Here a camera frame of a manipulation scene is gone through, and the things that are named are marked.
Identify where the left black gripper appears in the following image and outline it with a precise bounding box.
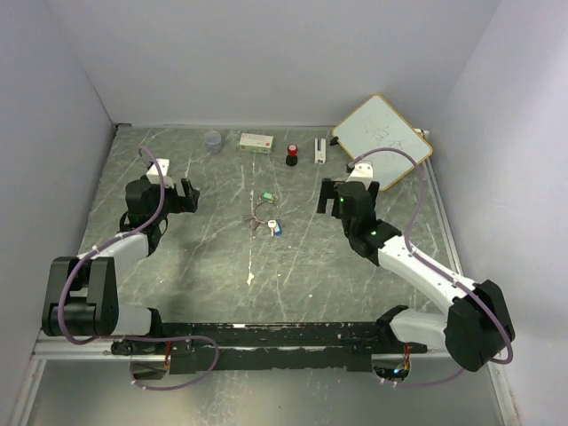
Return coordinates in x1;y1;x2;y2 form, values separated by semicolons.
151;178;201;224

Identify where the silver metal keyring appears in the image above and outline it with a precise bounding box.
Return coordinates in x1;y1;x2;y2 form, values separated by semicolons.
253;201;280;223

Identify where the silver key bunch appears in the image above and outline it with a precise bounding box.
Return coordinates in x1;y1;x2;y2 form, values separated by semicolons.
243;214;264;231

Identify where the blue capped key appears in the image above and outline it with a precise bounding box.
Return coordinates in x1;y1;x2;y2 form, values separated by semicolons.
274;220;282;236

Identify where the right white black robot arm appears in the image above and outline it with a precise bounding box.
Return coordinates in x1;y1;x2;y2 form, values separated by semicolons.
317;178;516;372

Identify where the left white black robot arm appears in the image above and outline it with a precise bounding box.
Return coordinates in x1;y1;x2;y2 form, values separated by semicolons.
42;177;200;354

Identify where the clear plastic cup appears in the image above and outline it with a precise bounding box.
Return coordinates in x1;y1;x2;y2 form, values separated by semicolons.
204;130;223;154

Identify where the red black stamp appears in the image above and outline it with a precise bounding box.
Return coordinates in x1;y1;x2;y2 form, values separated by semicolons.
286;144;298;167

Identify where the yellow framed whiteboard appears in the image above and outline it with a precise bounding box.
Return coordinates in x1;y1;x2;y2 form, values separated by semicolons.
332;94;433;192

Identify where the white green paper box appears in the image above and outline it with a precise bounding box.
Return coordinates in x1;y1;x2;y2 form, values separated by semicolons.
239;133;273;154

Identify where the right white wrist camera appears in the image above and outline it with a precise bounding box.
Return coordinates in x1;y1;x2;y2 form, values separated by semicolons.
346;162;374;185

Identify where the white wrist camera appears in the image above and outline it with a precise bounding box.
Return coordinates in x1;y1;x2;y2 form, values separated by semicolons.
146;158;173;187
346;162;374;185

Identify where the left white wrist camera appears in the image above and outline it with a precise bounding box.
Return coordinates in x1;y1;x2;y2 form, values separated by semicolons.
146;158;173;187

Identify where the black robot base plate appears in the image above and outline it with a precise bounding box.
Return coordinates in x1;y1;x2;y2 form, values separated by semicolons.
111;321;405;375

